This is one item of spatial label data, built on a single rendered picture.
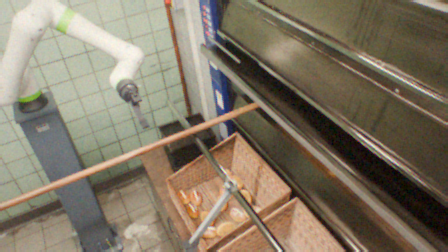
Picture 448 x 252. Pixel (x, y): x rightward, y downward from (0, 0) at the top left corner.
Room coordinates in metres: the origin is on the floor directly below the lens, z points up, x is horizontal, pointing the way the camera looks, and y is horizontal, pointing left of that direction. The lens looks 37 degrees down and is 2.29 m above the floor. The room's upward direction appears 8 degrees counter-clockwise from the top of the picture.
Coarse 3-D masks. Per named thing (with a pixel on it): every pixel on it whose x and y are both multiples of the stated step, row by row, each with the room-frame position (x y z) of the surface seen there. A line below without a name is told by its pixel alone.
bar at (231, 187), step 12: (180, 120) 1.59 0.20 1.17; (216, 168) 1.22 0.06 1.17; (228, 180) 1.13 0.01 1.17; (228, 192) 1.10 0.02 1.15; (240, 192) 1.06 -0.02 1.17; (216, 204) 1.10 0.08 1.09; (240, 204) 1.02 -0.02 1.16; (252, 216) 0.94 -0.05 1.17; (204, 228) 1.06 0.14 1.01; (264, 228) 0.88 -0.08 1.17; (192, 240) 1.04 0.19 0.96; (276, 240) 0.83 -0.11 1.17
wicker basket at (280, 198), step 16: (224, 144) 1.80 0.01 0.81; (240, 144) 1.77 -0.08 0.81; (224, 160) 1.80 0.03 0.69; (240, 160) 1.74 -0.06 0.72; (256, 160) 1.61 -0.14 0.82; (176, 176) 1.69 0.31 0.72; (192, 176) 1.72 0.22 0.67; (208, 176) 1.75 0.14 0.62; (240, 176) 1.71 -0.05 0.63; (256, 176) 1.58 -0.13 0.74; (272, 176) 1.47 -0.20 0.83; (176, 192) 1.68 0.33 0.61; (208, 192) 1.66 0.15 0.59; (256, 192) 1.54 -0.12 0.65; (288, 192) 1.33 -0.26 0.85; (208, 208) 1.54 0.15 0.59; (240, 208) 1.50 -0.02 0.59; (272, 208) 1.30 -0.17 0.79; (192, 224) 1.32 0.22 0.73; (240, 224) 1.24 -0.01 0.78; (208, 240) 1.32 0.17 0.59; (224, 240) 1.20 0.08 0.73
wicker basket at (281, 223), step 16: (288, 208) 1.27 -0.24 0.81; (304, 208) 1.22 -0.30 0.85; (272, 224) 1.23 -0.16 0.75; (288, 224) 1.26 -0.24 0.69; (304, 224) 1.19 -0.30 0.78; (320, 224) 1.11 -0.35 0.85; (240, 240) 1.17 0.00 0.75; (256, 240) 1.20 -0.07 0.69; (288, 240) 1.24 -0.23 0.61; (304, 240) 1.16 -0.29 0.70; (320, 240) 1.08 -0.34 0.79
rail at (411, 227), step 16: (208, 48) 1.78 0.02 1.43; (224, 64) 1.60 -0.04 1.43; (240, 80) 1.45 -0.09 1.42; (256, 96) 1.33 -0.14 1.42; (320, 144) 0.98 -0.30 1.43; (336, 160) 0.89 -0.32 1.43; (352, 176) 0.82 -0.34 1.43; (368, 192) 0.75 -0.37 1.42; (384, 208) 0.70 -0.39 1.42; (400, 224) 0.64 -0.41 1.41; (432, 240) 0.58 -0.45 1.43
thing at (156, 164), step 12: (144, 156) 2.08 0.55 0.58; (156, 156) 2.06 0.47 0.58; (144, 168) 2.06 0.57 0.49; (156, 168) 1.94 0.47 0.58; (168, 168) 1.92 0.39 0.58; (156, 180) 1.83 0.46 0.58; (180, 180) 1.80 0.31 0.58; (156, 192) 1.85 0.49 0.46; (168, 192) 1.71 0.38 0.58; (216, 192) 1.66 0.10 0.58; (156, 204) 2.06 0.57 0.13; (168, 204) 1.62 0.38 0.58; (168, 216) 1.64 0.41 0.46; (180, 216) 1.52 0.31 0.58; (168, 228) 1.81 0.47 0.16; (180, 228) 1.43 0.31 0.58; (180, 240) 1.44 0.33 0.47
